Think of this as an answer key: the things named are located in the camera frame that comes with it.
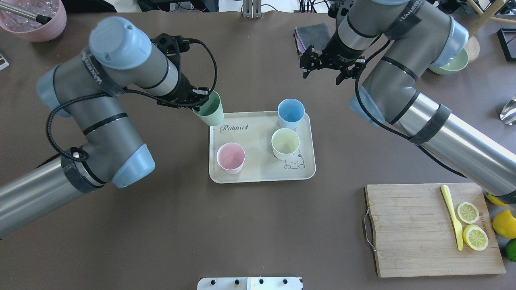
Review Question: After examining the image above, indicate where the wooden cup tree stand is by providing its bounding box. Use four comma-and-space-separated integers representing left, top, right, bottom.
464, 0, 516, 64

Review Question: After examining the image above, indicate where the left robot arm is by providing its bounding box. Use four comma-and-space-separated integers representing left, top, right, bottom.
1, 16, 214, 237

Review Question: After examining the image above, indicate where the lemon half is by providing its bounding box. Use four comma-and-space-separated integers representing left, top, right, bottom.
456, 202, 480, 224
462, 224, 489, 251

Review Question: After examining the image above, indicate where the cream rabbit tray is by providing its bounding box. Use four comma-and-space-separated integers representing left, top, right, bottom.
208, 111, 316, 184

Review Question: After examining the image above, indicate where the whole lemon left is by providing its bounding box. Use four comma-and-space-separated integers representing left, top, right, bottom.
492, 210, 516, 239

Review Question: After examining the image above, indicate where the yellow plastic knife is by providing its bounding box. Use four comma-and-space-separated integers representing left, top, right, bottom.
441, 184, 464, 251

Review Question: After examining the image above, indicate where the metal muddler in bowl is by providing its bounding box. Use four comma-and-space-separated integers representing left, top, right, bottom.
0, 1, 52, 25

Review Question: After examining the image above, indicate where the grey folded cloth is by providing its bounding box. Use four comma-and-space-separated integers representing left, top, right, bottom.
294, 23, 332, 56

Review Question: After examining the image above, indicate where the lemon half near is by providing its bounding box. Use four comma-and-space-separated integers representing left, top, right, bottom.
462, 224, 489, 251

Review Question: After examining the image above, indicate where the whole lemon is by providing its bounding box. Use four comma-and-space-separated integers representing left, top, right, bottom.
492, 210, 516, 239
485, 192, 508, 207

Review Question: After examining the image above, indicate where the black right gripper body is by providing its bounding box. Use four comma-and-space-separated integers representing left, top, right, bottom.
299, 33, 365, 79

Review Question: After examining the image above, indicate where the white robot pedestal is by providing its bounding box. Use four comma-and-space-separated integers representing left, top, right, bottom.
197, 276, 304, 290

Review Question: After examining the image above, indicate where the pink bowl with ice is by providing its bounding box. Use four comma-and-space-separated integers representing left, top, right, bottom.
0, 0, 67, 42

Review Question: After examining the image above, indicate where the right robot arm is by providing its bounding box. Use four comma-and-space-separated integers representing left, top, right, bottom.
299, 0, 515, 206

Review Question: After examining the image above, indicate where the cream cup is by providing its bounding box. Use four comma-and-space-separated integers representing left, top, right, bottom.
271, 128, 300, 160

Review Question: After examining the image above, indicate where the metal scoop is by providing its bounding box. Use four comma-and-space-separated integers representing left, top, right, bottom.
499, 96, 516, 125

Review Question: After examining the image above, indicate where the pink cup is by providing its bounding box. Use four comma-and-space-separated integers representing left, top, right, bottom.
216, 143, 246, 174

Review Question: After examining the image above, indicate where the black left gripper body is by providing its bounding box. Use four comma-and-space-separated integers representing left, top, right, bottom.
151, 33, 197, 108

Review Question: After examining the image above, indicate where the lemon half far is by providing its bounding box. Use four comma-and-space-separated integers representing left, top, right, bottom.
456, 202, 480, 224

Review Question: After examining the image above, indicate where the whole lemon right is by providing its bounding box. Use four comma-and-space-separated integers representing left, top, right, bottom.
485, 192, 508, 207

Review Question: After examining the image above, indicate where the green cup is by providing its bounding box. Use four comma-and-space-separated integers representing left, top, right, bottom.
192, 91, 224, 126

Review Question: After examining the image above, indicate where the wooden cutting board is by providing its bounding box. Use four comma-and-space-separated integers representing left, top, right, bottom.
364, 183, 506, 278

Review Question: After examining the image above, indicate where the green lime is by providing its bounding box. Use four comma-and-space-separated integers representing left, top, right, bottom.
505, 239, 516, 263

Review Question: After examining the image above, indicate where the green bowl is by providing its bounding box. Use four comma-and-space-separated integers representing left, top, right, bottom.
428, 48, 469, 75

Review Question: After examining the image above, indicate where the blue cup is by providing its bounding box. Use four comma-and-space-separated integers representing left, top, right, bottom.
277, 98, 305, 131

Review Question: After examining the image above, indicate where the aluminium frame post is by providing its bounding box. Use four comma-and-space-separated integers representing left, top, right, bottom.
242, 0, 263, 19

